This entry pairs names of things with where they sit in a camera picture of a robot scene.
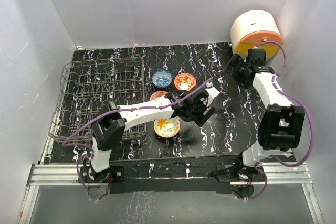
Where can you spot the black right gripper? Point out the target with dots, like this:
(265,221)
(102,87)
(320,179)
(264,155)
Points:
(236,61)

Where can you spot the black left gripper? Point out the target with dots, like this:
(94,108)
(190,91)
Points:
(200,117)

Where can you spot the orange leaf patterned bowl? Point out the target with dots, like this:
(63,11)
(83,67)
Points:
(185,81)

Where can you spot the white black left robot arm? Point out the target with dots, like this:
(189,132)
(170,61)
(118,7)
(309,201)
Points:
(111,123)

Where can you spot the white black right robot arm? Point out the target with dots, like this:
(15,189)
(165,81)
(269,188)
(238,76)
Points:
(280,127)

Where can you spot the yellow star patterned bowl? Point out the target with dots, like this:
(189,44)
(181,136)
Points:
(167,128)

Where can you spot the red geometric patterned bowl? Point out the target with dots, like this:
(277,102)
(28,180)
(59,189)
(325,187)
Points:
(157,94)

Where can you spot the white round drawer cabinet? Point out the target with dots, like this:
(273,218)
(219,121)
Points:
(252,28)

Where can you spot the blue patterned bowl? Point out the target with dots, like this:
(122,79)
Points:
(162,78)

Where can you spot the aluminium frame rail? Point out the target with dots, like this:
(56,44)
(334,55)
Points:
(187,170)

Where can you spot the grey wire dish rack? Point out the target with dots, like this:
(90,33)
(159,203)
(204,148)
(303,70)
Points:
(86,86)

